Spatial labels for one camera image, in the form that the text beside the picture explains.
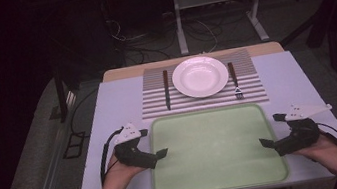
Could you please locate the white round plate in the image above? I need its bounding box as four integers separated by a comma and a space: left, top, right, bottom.
169, 52, 233, 103

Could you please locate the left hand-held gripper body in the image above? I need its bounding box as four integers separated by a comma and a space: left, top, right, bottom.
109, 119, 160, 176

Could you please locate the person's left hand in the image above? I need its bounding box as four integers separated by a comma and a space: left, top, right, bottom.
97, 148, 150, 189

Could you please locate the brown-handled knife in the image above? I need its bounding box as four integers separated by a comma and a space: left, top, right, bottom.
161, 69, 175, 112

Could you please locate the brown-handled fork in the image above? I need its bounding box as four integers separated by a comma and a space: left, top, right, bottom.
226, 60, 246, 102

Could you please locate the light green tray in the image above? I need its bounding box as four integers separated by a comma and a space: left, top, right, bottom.
141, 98, 293, 189

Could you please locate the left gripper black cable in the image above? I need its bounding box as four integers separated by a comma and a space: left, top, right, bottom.
93, 126, 133, 187

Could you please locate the person's right hand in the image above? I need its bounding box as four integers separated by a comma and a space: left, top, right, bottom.
289, 131, 337, 175

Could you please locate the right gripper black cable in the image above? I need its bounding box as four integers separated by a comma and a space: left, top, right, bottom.
316, 120, 337, 158

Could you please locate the tangle of floor cables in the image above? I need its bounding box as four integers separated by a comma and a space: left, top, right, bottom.
104, 1, 222, 70

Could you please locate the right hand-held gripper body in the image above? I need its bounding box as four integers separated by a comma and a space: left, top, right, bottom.
267, 98, 337, 158

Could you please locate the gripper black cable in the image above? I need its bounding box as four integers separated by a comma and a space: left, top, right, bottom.
93, 126, 133, 187
316, 120, 337, 158

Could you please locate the black floor frame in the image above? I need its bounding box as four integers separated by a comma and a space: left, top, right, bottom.
59, 130, 91, 161

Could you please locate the striped placemat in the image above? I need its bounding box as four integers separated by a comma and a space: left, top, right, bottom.
134, 45, 271, 121

